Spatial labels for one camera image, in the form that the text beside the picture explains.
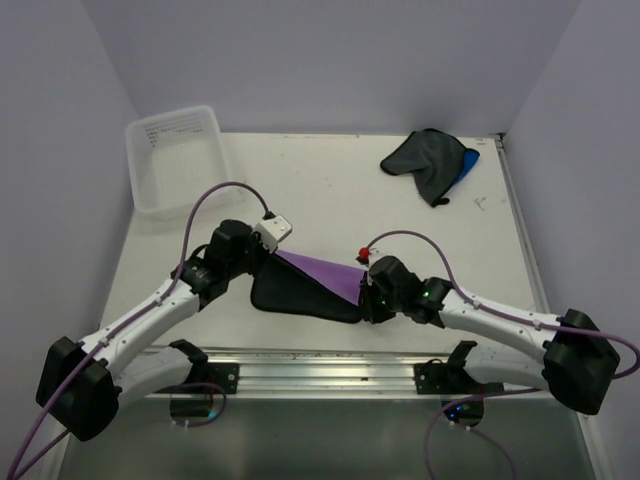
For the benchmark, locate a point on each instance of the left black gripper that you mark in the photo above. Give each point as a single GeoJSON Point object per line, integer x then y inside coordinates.
{"type": "Point", "coordinates": [256, 240]}

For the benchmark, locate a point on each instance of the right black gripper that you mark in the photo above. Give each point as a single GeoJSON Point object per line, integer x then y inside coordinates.
{"type": "Point", "coordinates": [369, 311]}

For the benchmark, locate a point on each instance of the purple towel black trim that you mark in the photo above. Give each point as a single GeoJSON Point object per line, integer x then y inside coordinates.
{"type": "Point", "coordinates": [295, 284]}

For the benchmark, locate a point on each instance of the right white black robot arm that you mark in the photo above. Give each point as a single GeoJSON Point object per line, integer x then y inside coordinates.
{"type": "Point", "coordinates": [567, 355]}

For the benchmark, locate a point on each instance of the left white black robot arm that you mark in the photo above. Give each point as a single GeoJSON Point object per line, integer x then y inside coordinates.
{"type": "Point", "coordinates": [84, 384]}

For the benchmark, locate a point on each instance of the white plastic basket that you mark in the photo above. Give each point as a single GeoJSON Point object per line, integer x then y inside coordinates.
{"type": "Point", "coordinates": [173, 158]}

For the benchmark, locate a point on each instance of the grey towel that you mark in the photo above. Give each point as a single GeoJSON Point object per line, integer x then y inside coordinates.
{"type": "Point", "coordinates": [433, 158]}

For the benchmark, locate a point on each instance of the blue towel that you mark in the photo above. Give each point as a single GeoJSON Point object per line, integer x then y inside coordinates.
{"type": "Point", "coordinates": [470, 159]}

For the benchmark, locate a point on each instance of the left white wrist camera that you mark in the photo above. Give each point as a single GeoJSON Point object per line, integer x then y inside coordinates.
{"type": "Point", "coordinates": [273, 231]}

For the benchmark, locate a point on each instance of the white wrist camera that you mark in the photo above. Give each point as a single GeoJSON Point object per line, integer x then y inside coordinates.
{"type": "Point", "coordinates": [364, 256]}
{"type": "Point", "coordinates": [273, 231]}

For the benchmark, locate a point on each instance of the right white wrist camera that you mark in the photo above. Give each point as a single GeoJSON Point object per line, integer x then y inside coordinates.
{"type": "Point", "coordinates": [364, 256]}

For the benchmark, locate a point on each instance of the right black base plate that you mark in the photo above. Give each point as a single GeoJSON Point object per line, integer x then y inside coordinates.
{"type": "Point", "coordinates": [438, 378]}

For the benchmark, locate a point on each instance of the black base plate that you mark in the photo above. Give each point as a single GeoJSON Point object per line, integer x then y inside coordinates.
{"type": "Point", "coordinates": [438, 378]}
{"type": "Point", "coordinates": [224, 374]}

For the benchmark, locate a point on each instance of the aluminium mounting rail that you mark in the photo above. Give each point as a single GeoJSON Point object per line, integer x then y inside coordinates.
{"type": "Point", "coordinates": [304, 375]}

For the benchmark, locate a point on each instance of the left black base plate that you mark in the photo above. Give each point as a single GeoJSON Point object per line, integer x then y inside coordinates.
{"type": "Point", "coordinates": [224, 374]}

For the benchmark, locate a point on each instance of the aluminium table edge rail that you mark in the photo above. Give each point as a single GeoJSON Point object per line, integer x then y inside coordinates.
{"type": "Point", "coordinates": [534, 277]}

